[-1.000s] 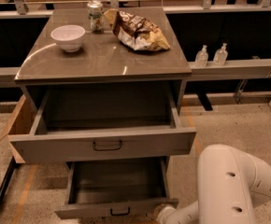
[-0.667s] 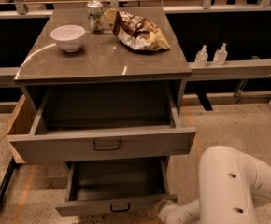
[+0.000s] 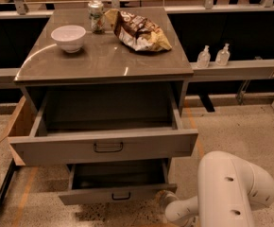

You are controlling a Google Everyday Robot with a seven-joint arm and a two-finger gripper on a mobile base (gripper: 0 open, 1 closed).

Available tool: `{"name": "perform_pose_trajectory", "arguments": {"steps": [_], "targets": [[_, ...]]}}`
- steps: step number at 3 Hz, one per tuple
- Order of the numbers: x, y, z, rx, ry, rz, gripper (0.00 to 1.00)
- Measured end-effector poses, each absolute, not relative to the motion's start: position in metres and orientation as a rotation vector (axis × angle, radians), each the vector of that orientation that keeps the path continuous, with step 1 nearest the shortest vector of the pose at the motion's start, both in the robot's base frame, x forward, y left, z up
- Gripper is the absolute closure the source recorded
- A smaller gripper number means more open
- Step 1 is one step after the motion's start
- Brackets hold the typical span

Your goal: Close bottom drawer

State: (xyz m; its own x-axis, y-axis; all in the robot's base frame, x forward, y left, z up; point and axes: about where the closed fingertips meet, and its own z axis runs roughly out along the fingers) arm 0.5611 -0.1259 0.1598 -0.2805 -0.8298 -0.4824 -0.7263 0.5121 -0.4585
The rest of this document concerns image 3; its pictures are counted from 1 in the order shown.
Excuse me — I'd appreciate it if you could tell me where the grey bottom drawer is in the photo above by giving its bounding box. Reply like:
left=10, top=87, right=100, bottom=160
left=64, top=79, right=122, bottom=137
left=60, top=159, right=177, bottom=205

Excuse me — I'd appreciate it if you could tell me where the left clear sanitizer bottle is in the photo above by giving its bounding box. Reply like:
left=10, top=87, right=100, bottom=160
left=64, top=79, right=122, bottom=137
left=197, top=45, right=211, bottom=68

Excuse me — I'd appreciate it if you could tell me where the grey metal rail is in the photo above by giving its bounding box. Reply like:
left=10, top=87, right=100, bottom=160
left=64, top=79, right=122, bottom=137
left=0, top=60, right=274, bottom=89

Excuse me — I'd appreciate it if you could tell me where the right clear sanitizer bottle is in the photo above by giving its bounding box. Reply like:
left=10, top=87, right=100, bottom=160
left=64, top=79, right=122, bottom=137
left=215, top=44, right=231, bottom=66

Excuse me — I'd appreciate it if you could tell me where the clear sanitizer bottle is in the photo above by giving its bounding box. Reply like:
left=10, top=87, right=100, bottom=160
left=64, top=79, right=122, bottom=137
left=197, top=45, right=211, bottom=68
left=215, top=44, right=231, bottom=66

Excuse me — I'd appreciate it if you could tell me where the grey open top drawer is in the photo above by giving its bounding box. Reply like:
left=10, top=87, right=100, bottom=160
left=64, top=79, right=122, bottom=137
left=11, top=89, right=197, bottom=166

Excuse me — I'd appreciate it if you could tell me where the green white soda can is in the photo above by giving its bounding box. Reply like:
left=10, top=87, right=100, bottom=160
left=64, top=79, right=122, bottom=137
left=88, top=0, right=105, bottom=33

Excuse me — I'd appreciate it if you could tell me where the grey drawer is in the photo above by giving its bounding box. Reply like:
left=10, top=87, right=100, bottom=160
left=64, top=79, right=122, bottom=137
left=11, top=89, right=197, bottom=166
left=60, top=159, right=177, bottom=205

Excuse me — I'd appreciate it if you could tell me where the brown white chip bag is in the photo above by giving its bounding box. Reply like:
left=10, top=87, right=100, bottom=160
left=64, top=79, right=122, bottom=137
left=105, top=9, right=172, bottom=52

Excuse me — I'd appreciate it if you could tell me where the white bowl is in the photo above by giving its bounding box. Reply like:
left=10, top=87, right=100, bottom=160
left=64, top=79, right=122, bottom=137
left=51, top=25, right=86, bottom=53

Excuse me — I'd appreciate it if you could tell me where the cardboard box left of cabinet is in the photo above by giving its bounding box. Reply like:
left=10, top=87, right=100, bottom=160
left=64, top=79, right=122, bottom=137
left=0, top=96, right=35, bottom=166

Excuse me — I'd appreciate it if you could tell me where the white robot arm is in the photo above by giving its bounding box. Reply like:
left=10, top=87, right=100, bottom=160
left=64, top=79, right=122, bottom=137
left=157, top=151, right=274, bottom=227

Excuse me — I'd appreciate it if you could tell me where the grey drawer cabinet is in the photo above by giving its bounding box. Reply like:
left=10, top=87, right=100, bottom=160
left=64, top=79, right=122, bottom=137
left=15, top=8, right=193, bottom=121

